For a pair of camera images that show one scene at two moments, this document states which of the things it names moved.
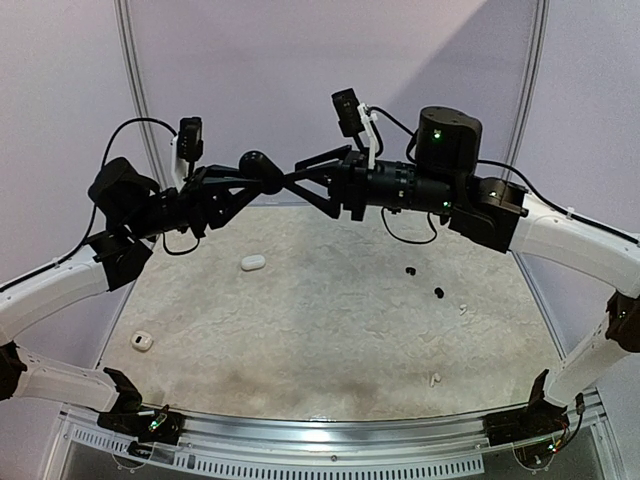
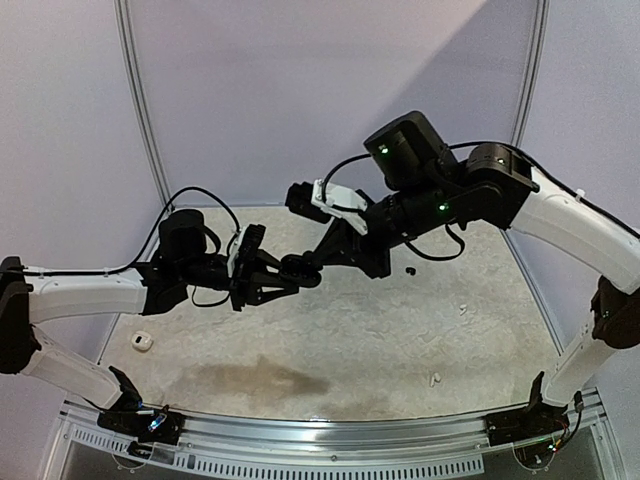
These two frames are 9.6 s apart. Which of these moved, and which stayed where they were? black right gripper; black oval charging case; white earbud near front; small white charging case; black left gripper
Moved: black right gripper; black oval charging case; black left gripper
Stayed: small white charging case; white earbud near front
